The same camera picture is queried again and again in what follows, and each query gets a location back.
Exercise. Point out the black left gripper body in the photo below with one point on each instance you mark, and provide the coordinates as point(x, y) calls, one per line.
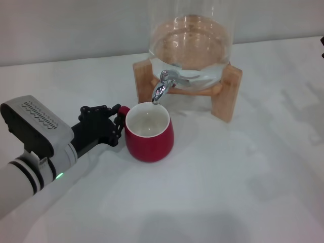
point(96, 134)

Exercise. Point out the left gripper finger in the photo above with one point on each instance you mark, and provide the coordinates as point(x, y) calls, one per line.
point(118, 131)
point(97, 110)

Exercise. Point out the red ceramic cup white inside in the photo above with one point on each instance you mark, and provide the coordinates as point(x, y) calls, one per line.
point(152, 145)

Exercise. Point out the chrome faucet tap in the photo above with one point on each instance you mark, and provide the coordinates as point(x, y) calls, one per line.
point(160, 88)

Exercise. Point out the wooden dispenser stand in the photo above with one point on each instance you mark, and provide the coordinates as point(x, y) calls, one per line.
point(226, 101)

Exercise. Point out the clear glass dispenser jar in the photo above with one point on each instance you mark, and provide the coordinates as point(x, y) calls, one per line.
point(189, 38)

